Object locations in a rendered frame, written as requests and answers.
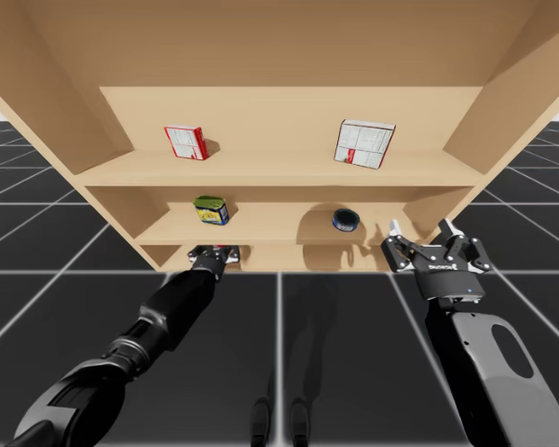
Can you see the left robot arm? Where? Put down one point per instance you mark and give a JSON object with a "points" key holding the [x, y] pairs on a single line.
{"points": [[121, 349]]}

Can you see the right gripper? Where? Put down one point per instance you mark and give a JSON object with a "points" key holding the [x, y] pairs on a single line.
{"points": [[448, 279]]}

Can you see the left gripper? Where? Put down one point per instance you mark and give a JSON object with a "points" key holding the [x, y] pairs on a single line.
{"points": [[213, 257]]}

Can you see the pale wooden shelf unit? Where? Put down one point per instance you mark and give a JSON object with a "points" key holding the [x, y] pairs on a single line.
{"points": [[279, 116]]}

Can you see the green and blue rectangular can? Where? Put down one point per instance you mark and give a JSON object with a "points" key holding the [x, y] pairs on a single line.
{"points": [[212, 212]]}

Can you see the red and white carton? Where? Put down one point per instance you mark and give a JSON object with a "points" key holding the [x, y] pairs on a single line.
{"points": [[363, 144]]}

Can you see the blue flat can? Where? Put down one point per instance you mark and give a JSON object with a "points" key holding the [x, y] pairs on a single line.
{"points": [[346, 220]]}

